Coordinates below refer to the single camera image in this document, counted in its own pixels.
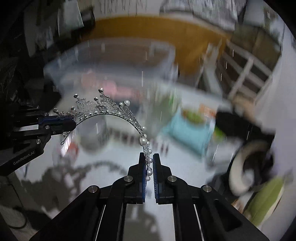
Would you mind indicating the white drawer cabinet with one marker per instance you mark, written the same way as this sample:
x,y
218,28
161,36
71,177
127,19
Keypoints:
x,y
233,72

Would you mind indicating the pink bunny ear mirror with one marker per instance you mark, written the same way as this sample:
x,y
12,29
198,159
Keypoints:
x,y
91,81

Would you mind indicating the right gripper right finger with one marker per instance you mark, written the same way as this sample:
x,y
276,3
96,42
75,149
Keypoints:
x,y
169,189

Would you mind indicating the silver foil sheet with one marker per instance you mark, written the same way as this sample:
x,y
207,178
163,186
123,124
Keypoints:
x,y
221,13

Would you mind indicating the green avocado plush toy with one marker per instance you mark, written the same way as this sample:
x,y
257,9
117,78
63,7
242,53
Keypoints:
x,y
264,203

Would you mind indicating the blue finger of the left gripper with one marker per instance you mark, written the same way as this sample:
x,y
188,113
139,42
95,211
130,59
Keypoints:
x,y
56,125

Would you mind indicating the clear glass bottle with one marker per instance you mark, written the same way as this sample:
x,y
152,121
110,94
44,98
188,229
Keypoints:
x,y
164,105

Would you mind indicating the orange paper card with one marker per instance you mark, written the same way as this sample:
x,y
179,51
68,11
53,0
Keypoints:
x,y
206,111

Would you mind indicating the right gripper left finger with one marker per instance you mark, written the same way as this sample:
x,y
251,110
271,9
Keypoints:
x,y
129,189

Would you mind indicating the clear plastic storage bin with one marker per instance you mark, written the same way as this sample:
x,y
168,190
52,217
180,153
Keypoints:
x,y
131,62

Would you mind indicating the round green clover coaster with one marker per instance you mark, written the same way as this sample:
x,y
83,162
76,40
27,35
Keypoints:
x,y
192,117

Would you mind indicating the glass jar metal lid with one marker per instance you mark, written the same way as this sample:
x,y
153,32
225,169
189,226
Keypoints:
x,y
92,133

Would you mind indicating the pearl crystal tiara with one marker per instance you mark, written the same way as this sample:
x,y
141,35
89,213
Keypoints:
x,y
104,105

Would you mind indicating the glass fish tank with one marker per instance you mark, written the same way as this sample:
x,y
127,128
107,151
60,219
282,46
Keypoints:
x,y
258,42

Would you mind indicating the teal wet wipes pack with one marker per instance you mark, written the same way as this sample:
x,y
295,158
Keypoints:
x,y
195,137

